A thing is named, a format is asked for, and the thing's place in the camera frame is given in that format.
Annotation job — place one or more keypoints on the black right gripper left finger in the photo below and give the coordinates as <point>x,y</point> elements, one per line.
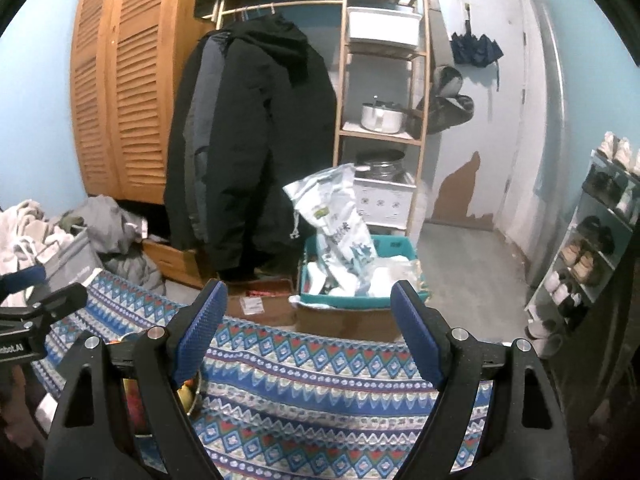
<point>119,415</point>

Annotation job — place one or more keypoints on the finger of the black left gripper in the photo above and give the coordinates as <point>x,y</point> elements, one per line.
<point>55,302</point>
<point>22,279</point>

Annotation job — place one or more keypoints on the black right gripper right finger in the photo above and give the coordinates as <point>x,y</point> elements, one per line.
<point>524,436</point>

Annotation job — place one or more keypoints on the large red apple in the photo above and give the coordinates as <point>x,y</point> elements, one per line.
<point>135,406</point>

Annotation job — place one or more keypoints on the grey clothes pile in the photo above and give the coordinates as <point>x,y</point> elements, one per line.
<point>97,235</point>

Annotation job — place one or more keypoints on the glass fruit bowl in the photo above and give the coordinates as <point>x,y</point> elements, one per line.
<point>146,362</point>

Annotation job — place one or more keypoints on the cardboard box under crate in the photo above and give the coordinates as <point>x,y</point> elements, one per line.
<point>367,325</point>

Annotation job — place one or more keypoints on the wooden drawer box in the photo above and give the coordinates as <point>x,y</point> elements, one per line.
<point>185,267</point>

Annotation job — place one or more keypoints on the clear plastic bag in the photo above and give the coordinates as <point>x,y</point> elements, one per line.
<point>385,272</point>

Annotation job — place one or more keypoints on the patterned blue tablecloth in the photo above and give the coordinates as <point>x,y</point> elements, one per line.
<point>276,404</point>

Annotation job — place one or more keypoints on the teal storage crate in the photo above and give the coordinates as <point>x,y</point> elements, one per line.
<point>332,285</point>

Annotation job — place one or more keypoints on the flat cardboard box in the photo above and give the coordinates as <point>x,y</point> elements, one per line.
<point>265,302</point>

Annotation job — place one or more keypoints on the grey shoe rack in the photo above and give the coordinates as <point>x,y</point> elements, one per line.
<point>597,235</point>

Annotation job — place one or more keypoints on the grey hanging jacket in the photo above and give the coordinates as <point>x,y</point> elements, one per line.
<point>199,123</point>

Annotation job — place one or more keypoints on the white patterned storage box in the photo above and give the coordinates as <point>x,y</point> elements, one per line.
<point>385,204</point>

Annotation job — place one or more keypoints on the white door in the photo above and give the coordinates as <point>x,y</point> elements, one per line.
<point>469,166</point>

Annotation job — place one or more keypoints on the white printed rice bag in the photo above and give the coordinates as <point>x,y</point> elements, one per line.
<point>327,201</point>

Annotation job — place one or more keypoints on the steel pot on box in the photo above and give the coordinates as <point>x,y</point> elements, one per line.
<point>383,165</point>

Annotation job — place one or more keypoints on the wooden louvered closet door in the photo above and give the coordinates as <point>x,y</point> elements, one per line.
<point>126,63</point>

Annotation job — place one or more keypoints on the black hanging coat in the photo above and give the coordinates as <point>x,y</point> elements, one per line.
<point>273,125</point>

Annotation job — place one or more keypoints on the dark bag on hook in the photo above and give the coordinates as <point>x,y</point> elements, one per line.
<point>447,107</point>

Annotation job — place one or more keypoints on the white cooking pot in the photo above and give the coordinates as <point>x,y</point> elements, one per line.
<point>380,116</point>

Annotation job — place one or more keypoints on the wooden shelf unit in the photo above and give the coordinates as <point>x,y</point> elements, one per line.
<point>393,74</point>

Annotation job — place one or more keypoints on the dark blue umbrella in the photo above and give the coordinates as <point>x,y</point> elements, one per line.
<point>479,52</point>

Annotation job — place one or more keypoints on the white plastic bin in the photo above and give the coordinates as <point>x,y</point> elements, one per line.
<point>383,26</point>

